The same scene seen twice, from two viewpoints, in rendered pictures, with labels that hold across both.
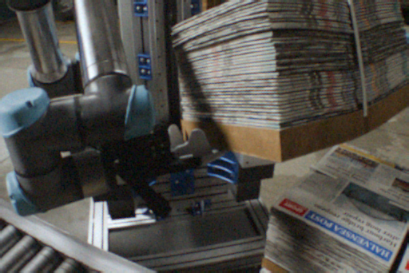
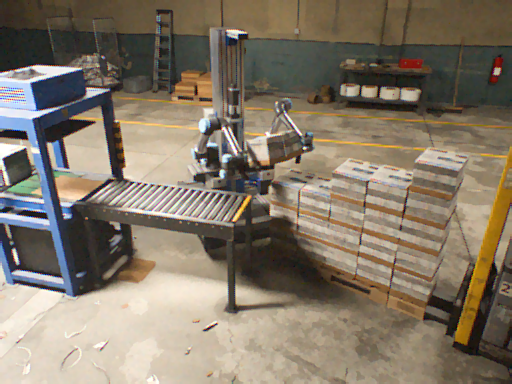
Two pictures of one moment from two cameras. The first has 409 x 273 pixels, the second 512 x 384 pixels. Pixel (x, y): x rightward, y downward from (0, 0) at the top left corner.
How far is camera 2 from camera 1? 2.99 m
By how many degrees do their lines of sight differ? 9
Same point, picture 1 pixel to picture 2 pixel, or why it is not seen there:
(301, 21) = (271, 141)
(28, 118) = (230, 159)
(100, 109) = (240, 157)
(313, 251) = (282, 191)
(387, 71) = (292, 147)
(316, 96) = (275, 153)
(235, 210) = (259, 208)
